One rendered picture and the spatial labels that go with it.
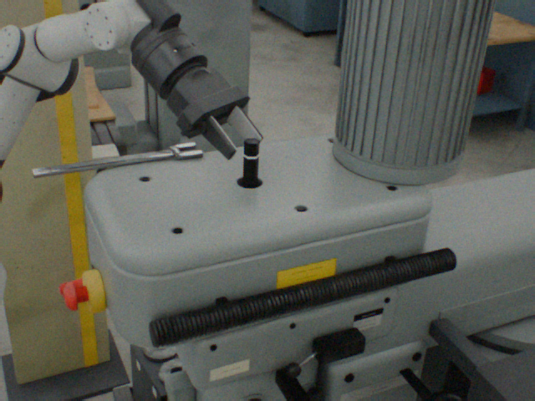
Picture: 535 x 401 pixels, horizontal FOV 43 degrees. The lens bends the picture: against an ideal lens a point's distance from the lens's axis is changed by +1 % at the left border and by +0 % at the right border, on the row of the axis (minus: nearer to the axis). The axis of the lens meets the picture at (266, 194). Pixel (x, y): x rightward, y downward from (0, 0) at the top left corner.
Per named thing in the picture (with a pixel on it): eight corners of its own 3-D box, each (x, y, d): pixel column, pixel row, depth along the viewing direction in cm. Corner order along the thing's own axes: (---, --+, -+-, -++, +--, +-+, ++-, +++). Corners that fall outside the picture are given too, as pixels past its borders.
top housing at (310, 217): (126, 368, 86) (119, 263, 78) (84, 257, 106) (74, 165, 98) (430, 285, 104) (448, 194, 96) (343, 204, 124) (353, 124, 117)
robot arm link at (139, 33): (124, 89, 97) (77, 34, 99) (178, 73, 105) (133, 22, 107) (150, 31, 89) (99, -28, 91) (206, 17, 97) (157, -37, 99)
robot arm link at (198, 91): (232, 127, 104) (184, 72, 106) (260, 84, 97) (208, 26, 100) (174, 153, 95) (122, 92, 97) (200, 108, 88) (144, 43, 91)
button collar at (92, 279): (93, 323, 93) (89, 287, 90) (84, 297, 98) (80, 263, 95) (108, 319, 94) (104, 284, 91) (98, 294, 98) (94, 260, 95)
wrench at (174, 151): (34, 182, 94) (34, 177, 93) (31, 170, 97) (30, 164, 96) (202, 157, 103) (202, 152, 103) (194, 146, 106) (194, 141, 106)
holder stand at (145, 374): (166, 459, 164) (164, 398, 154) (132, 398, 180) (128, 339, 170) (211, 439, 169) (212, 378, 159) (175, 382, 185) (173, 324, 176)
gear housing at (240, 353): (196, 399, 95) (196, 344, 90) (147, 297, 114) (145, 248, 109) (396, 338, 108) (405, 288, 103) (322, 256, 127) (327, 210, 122)
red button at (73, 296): (68, 318, 92) (65, 294, 90) (63, 301, 95) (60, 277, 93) (93, 312, 93) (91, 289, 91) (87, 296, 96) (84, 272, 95)
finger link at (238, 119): (262, 136, 95) (234, 104, 97) (252, 150, 98) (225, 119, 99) (269, 133, 97) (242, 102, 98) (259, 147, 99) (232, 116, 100)
